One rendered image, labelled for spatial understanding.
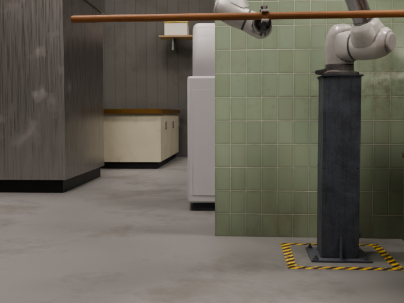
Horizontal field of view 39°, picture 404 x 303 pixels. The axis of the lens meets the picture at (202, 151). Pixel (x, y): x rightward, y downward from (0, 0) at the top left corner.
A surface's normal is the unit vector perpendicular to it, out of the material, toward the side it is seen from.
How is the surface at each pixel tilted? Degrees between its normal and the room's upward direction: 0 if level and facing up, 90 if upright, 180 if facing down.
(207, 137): 90
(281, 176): 90
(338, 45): 89
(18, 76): 90
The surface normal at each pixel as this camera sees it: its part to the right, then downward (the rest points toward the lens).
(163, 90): -0.07, 0.07
